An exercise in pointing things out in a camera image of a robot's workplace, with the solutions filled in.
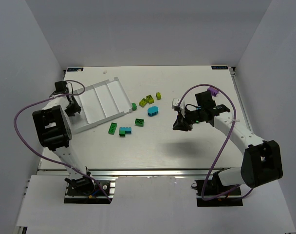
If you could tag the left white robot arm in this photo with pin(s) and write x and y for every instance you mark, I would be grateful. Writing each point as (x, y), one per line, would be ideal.
(54, 132)

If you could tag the dark green lego by tray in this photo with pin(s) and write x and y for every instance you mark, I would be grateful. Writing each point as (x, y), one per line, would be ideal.
(134, 106)

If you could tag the blue label sticker right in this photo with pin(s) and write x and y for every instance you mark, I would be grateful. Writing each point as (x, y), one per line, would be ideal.
(219, 67)

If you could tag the lime lego brick middle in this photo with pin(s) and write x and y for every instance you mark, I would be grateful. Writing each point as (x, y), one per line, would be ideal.
(150, 99)

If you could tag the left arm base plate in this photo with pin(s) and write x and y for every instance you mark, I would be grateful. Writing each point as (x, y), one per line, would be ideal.
(94, 196)

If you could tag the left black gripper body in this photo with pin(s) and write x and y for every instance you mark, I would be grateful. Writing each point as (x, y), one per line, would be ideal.
(73, 107)

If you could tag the teal lego brick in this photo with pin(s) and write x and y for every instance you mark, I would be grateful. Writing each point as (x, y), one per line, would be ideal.
(127, 130)

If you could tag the green small lego brick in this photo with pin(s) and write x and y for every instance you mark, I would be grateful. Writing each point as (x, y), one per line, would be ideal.
(139, 122)

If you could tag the small lime lego brick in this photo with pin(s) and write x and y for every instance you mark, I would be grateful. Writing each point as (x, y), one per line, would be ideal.
(158, 95)

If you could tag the blue label sticker left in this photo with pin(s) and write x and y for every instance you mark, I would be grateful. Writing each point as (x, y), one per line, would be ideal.
(75, 69)

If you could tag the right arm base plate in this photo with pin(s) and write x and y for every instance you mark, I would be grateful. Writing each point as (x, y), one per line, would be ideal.
(217, 195)

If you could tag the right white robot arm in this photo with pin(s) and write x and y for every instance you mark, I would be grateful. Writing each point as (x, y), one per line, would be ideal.
(261, 162)

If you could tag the white divided plastic tray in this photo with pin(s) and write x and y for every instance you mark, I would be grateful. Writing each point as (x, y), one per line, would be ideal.
(100, 103)

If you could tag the purple lego brick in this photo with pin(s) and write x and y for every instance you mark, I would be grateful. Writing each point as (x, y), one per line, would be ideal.
(213, 91)

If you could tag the blue rounded lego brick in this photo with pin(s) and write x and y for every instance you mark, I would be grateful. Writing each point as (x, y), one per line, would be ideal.
(152, 111)

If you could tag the green long lego brick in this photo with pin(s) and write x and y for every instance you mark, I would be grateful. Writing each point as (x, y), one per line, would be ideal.
(112, 128)

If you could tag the blue label sticker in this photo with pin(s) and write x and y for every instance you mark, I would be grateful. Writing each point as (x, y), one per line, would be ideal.
(75, 69)
(219, 67)

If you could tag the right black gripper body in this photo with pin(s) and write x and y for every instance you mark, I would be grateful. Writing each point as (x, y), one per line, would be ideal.
(184, 119)

